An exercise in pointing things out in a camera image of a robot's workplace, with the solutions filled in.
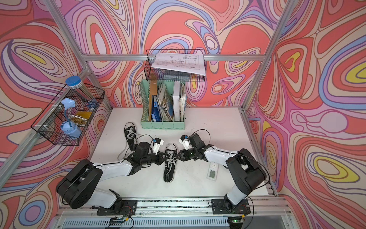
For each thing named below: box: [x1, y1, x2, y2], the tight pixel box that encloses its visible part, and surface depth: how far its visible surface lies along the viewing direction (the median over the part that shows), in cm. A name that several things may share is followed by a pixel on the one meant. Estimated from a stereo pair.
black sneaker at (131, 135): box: [123, 122, 142, 152], surface depth 100 cm
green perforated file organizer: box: [140, 79, 187, 130], surface depth 103 cm
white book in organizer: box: [172, 80, 181, 122], surface depth 98 cm
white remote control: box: [206, 161, 220, 181], surface depth 86 cm
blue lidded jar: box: [65, 75, 97, 106], surface depth 76 cm
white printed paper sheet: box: [151, 53, 206, 76], surface depth 86 cm
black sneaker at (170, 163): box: [163, 143, 178, 184], surface depth 86 cm
